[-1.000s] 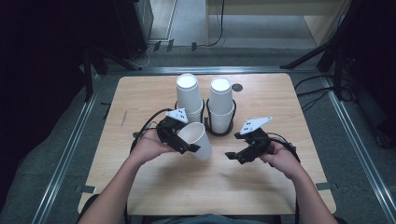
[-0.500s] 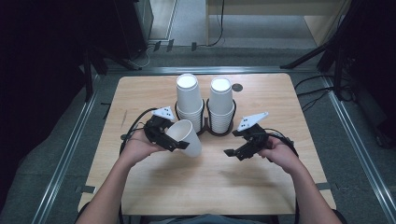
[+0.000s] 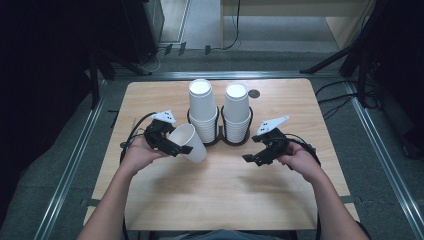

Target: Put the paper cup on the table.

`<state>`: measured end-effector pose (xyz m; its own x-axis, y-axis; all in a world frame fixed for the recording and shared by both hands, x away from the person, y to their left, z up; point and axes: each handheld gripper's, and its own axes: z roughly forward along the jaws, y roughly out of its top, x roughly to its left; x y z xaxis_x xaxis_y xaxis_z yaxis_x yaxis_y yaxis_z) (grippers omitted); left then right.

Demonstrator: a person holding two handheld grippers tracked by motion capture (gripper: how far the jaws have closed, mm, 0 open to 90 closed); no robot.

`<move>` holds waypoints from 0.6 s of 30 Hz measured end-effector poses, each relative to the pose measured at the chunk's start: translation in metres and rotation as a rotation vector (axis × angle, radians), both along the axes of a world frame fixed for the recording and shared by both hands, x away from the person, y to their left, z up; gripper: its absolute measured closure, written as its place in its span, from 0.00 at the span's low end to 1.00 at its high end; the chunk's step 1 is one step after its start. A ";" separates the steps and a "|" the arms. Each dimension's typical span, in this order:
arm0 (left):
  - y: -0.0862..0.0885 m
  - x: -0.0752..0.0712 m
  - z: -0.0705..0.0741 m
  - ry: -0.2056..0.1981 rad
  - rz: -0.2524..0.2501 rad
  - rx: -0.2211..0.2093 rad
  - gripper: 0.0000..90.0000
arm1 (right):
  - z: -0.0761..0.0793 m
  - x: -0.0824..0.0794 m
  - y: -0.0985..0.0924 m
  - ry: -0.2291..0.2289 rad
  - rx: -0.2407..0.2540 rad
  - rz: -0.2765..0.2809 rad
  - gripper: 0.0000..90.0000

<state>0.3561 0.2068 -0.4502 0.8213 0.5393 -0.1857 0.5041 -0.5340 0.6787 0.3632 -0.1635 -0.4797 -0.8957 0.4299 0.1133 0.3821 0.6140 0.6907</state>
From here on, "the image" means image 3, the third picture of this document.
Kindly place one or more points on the person's left hand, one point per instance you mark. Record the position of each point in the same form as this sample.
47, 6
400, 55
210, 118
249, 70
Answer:
138, 155

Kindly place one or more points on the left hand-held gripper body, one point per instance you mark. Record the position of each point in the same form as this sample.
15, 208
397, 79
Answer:
156, 135

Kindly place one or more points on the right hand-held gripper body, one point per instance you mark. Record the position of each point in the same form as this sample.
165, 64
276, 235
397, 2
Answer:
276, 143

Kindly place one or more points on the black tripod stand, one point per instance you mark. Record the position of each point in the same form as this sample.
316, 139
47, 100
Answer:
346, 53

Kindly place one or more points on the round black table grommet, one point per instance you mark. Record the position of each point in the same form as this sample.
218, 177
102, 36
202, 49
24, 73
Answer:
254, 93

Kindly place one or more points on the black cabinet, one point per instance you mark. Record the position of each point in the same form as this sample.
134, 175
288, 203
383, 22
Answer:
143, 26

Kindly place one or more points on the grey tape strip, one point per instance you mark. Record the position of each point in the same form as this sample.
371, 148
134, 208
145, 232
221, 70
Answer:
92, 202
350, 199

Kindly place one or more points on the person's right hand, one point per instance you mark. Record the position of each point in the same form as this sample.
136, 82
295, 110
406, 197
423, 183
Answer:
301, 160

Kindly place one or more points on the stack of white paper cups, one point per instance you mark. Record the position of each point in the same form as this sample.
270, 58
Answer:
202, 106
236, 115

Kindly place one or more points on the black double cup holder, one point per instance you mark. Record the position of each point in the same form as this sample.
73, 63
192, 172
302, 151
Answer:
218, 141

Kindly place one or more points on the single white paper cup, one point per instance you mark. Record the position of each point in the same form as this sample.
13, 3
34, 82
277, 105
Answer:
193, 143

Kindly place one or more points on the light wooden desk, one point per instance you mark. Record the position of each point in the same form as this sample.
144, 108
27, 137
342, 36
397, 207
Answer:
343, 23

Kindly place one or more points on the black metal stand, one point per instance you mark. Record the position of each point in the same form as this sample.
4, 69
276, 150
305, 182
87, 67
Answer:
100, 70

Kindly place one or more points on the metal floor rail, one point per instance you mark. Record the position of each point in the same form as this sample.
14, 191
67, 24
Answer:
216, 74
71, 166
383, 160

